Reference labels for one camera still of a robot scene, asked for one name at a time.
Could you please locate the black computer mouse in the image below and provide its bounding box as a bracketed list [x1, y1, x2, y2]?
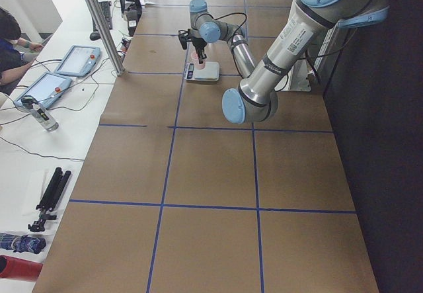
[89, 32, 101, 41]

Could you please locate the black monitor stand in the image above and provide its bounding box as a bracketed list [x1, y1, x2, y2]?
[120, 0, 142, 36]

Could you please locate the far teach pendant tablet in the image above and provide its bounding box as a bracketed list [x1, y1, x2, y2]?
[54, 45, 101, 77]

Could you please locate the aluminium frame post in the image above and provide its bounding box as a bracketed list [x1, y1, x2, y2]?
[85, 0, 125, 76]

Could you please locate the seated person dark hair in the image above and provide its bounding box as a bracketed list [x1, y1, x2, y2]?
[1, 8, 44, 95]

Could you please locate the black keyboard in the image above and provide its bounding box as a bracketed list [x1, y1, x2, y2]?
[98, 1, 113, 30]

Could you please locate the red cylinder bottle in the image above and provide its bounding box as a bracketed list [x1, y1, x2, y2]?
[1, 255, 43, 282]

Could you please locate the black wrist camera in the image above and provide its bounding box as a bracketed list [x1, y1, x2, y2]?
[178, 28, 192, 50]

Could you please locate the near teach pendant tablet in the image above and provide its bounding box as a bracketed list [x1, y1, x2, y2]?
[14, 72, 73, 111]

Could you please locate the blue folded umbrella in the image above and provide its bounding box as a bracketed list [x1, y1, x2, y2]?
[1, 233, 46, 254]

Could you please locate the teach pendant tablet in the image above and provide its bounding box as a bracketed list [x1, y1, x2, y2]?
[14, 72, 73, 111]
[54, 45, 101, 77]

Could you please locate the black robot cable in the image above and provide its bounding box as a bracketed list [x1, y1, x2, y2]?
[211, 11, 249, 42]

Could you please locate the black folded tripod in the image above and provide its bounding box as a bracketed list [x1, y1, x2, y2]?
[28, 167, 71, 232]

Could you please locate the clear water bottle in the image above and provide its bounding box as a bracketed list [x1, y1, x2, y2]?
[20, 95, 59, 132]

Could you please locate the digital kitchen scale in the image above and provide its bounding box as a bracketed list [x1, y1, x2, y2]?
[184, 62, 220, 83]

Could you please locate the pink paper cup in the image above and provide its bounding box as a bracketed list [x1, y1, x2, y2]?
[190, 50, 206, 70]

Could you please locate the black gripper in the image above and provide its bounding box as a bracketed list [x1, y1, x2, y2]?
[190, 36, 207, 64]

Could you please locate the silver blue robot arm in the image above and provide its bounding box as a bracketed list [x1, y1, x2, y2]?
[180, 0, 389, 124]

